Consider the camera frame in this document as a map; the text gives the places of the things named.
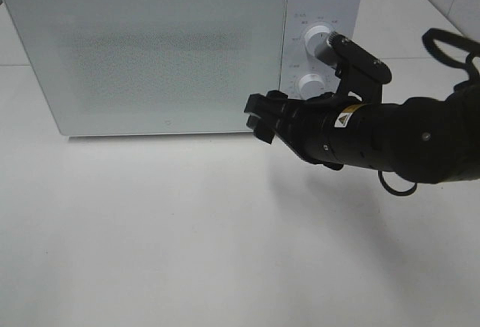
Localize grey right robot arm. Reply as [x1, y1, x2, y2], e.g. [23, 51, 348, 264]
[244, 87, 479, 185]

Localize white microwave oven body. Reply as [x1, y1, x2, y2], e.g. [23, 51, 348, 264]
[7, 0, 364, 140]

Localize white timer knob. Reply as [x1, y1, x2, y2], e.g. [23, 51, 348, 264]
[296, 73, 326, 100]

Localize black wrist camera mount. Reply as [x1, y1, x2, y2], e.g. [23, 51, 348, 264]
[314, 31, 392, 104]

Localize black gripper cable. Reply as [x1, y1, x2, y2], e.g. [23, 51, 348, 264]
[376, 28, 480, 197]

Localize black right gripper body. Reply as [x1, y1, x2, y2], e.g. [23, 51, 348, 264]
[269, 92, 379, 170]

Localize upper white power knob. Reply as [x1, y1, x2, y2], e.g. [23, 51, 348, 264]
[304, 22, 334, 59]

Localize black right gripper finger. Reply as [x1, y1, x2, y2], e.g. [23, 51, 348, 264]
[244, 90, 288, 117]
[247, 115, 277, 144]

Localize white microwave door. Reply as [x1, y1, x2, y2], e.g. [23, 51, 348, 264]
[5, 0, 286, 137]

